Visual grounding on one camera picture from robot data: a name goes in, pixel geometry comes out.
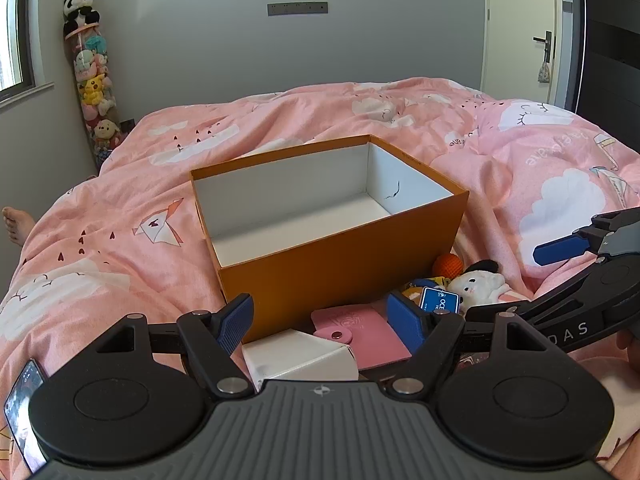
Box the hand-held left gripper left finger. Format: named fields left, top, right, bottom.
left=95, top=293, right=257, bottom=399

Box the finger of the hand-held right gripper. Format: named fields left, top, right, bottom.
left=465, top=260, right=628, bottom=355
left=532, top=211, right=640, bottom=267

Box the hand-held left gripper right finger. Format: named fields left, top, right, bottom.
left=382, top=290, right=549, bottom=397

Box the pink card wallet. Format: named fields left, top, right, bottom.
left=310, top=305, right=414, bottom=372

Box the small white box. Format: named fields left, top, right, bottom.
left=241, top=327, right=361, bottom=394

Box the orange cardboard box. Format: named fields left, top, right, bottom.
left=190, top=134, right=471, bottom=345

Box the blue tag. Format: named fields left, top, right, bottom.
left=419, top=286, right=461, bottom=315

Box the orange crocheted ball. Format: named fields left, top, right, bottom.
left=432, top=254, right=464, bottom=281

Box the white striped plush toy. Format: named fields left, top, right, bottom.
left=446, top=259, right=514, bottom=317

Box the dark wardrobe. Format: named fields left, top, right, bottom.
left=575, top=0, right=640, bottom=157

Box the pink printed blanket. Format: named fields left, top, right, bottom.
left=0, top=77, right=640, bottom=480

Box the smartphone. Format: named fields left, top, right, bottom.
left=2, top=358, right=51, bottom=476

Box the white door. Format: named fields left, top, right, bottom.
left=482, top=0, right=583, bottom=111

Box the person's foot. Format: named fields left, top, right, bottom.
left=1, top=206, right=36, bottom=249

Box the clear plush toy storage tube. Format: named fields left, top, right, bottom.
left=63, top=24, right=127, bottom=169

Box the panda plush toy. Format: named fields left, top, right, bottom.
left=62, top=0, right=101, bottom=37

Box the window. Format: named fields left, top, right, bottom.
left=0, top=0, right=39, bottom=107

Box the black door handle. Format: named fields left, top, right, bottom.
left=533, top=30, right=555, bottom=61

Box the grey wall socket strip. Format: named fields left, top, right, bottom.
left=267, top=1, right=330, bottom=16

